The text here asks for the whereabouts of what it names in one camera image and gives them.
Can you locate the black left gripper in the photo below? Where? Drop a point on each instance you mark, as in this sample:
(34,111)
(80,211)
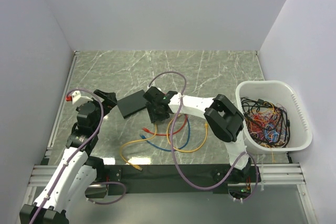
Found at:
(109,100)

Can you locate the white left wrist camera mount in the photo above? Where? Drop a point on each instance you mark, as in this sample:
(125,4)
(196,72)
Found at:
(77,98)

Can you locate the aluminium front frame rail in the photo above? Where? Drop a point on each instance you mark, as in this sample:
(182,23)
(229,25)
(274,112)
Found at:
(271,174)

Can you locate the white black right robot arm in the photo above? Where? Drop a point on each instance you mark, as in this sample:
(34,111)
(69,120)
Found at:
(224,119)

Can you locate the white plastic basket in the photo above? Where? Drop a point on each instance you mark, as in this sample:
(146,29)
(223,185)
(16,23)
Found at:
(274,119)

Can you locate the black network switch box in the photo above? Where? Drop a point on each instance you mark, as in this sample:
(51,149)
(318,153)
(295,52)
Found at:
(132,104)

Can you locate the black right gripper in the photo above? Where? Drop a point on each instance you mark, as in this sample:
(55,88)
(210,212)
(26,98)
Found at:
(153,116)

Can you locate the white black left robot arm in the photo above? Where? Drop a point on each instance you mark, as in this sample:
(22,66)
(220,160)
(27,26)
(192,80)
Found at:
(77,169)

